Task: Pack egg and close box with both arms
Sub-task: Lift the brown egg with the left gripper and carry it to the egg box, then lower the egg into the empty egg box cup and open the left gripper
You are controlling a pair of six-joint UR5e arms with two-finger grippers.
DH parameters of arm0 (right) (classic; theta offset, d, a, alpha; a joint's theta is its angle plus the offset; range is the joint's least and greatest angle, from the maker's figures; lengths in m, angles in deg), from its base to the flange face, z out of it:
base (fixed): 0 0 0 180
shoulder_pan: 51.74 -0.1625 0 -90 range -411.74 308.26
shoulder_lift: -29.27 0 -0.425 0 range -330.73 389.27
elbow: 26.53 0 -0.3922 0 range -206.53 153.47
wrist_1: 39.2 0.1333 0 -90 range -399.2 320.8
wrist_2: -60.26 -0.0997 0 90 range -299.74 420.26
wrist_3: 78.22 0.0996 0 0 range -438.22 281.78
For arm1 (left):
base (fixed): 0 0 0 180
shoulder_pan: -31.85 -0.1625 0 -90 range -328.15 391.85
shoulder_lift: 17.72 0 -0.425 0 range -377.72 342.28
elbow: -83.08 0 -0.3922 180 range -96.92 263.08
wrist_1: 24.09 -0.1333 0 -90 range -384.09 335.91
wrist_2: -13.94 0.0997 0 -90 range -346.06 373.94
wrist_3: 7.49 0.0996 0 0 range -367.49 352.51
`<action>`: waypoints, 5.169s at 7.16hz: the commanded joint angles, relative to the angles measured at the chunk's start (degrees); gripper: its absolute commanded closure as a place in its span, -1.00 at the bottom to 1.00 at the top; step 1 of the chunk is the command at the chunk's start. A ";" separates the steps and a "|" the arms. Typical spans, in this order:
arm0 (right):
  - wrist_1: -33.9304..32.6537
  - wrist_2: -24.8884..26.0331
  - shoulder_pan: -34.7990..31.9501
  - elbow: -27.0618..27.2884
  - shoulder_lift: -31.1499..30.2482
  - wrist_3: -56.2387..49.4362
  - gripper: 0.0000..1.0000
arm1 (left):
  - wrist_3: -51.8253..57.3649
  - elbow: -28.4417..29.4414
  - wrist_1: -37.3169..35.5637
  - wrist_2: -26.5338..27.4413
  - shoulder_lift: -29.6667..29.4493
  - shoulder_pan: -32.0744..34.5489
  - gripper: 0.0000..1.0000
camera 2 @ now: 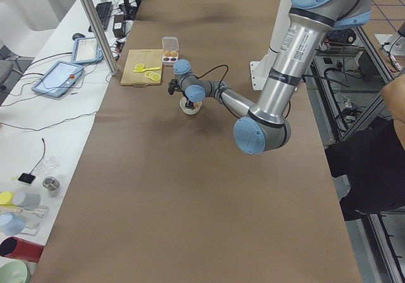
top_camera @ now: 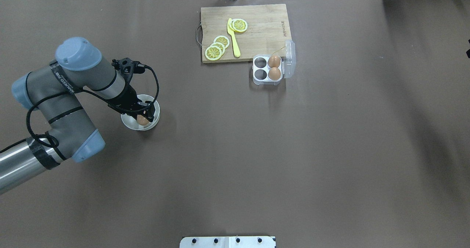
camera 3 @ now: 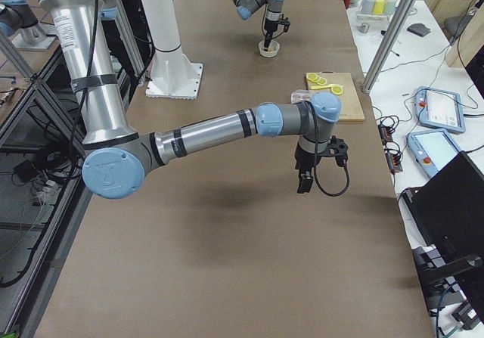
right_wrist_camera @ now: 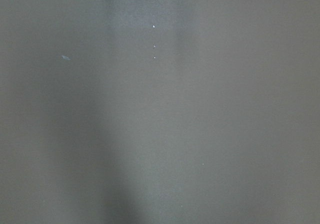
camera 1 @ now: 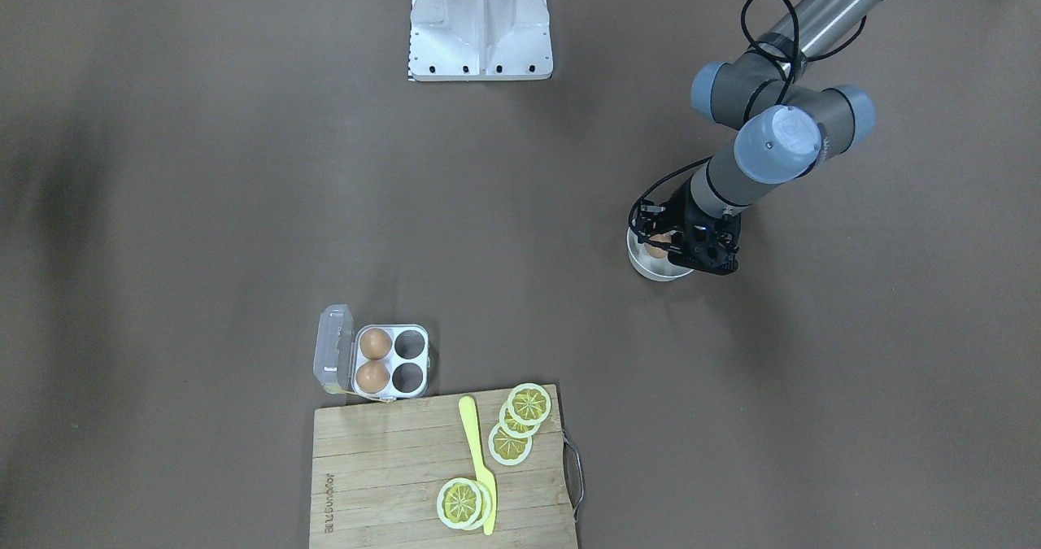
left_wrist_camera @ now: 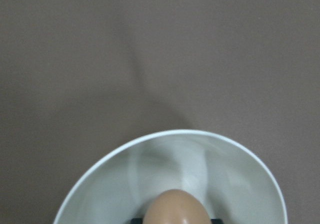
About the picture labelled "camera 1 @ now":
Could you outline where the yellow plastic knife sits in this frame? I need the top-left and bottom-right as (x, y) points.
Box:
(458, 394), (498, 536)

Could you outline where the clear plastic egg box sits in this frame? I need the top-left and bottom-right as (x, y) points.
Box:
(312, 304), (432, 402)

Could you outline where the lemon slice under pair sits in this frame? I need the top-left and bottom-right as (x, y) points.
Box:
(471, 481), (494, 529)

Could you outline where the wooden cutting board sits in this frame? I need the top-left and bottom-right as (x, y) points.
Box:
(309, 385), (580, 548)

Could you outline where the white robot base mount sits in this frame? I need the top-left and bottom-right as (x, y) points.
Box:
(407, 0), (554, 82)

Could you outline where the lemon slice end of row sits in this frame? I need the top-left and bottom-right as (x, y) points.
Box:
(505, 382), (551, 426)

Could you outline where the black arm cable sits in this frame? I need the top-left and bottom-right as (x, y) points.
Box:
(628, 0), (868, 233)

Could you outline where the lemon slice top of pair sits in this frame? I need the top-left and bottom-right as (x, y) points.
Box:
(435, 477), (482, 530)

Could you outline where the lemon slice middle of row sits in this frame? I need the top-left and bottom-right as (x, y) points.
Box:
(499, 405), (542, 439)

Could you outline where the brown egg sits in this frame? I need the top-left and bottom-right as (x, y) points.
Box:
(354, 360), (390, 394)
(644, 233), (672, 259)
(359, 327), (393, 361)

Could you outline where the lemon slice near knife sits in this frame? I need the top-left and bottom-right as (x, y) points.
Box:
(487, 424), (533, 466)

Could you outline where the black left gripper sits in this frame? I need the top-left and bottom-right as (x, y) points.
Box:
(638, 183), (741, 276)

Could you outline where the white bowl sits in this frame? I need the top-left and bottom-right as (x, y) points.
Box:
(627, 229), (695, 282)

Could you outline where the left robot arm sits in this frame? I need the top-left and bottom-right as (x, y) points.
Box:
(627, 0), (885, 282)

